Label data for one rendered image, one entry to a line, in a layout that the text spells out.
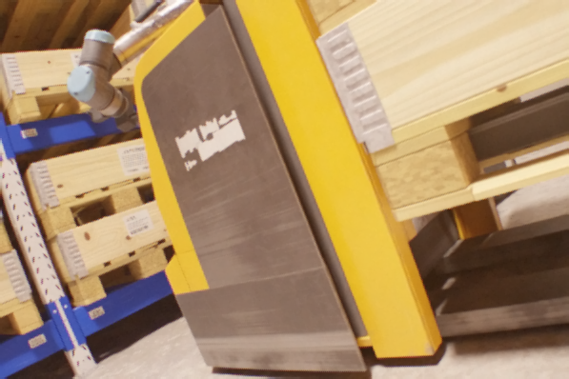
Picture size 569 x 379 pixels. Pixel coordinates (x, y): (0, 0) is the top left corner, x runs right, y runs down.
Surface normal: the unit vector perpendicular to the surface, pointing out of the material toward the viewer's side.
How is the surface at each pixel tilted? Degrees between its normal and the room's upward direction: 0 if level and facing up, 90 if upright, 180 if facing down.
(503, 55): 90
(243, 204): 90
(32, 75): 90
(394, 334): 90
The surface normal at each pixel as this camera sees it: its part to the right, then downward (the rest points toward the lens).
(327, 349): -0.61, 0.26
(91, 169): 0.70, -0.26
